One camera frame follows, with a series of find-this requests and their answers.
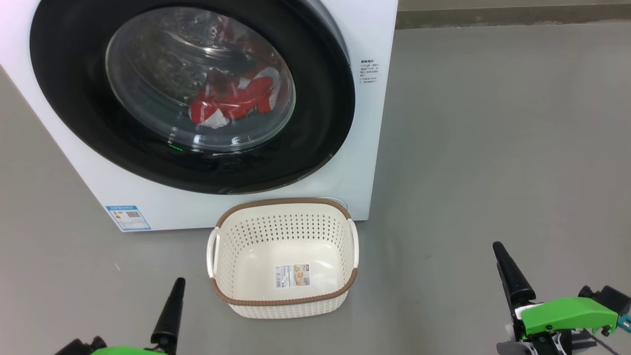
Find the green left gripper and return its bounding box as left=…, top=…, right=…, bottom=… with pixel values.
left=91, top=278, right=186, bottom=355

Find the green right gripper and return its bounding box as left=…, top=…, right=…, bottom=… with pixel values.
left=492, top=242, right=619, bottom=355

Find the red and white garment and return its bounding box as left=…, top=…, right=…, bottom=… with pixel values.
left=189, top=67, right=282, bottom=130

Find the black round glass washer door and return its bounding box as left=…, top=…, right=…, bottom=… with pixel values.
left=30, top=0, right=356, bottom=195

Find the cream basket with brown rim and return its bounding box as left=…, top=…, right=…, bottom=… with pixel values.
left=206, top=198, right=359, bottom=320

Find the white front-load washing machine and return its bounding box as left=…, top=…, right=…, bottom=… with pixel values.
left=0, top=0, right=399, bottom=232

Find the stainless steel washing machine drum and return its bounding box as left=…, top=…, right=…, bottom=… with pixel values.
left=106, top=7, right=296, bottom=151

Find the blue energy label sticker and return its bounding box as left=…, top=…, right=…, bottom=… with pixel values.
left=106, top=205, right=151, bottom=231

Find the round white filter cover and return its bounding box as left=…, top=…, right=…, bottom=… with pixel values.
left=318, top=197, right=348, bottom=213

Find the grey wall baseboard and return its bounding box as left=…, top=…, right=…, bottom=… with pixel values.
left=396, top=9, right=631, bottom=29

